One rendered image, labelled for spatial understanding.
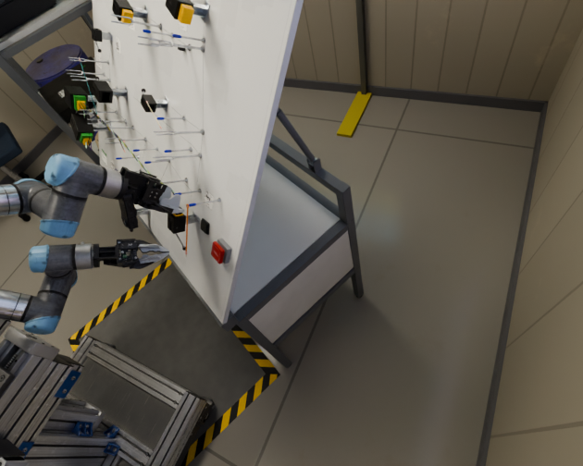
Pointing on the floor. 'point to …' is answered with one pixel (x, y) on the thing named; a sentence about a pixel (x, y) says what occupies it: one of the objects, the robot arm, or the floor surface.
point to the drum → (55, 63)
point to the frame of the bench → (301, 270)
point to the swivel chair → (0, 153)
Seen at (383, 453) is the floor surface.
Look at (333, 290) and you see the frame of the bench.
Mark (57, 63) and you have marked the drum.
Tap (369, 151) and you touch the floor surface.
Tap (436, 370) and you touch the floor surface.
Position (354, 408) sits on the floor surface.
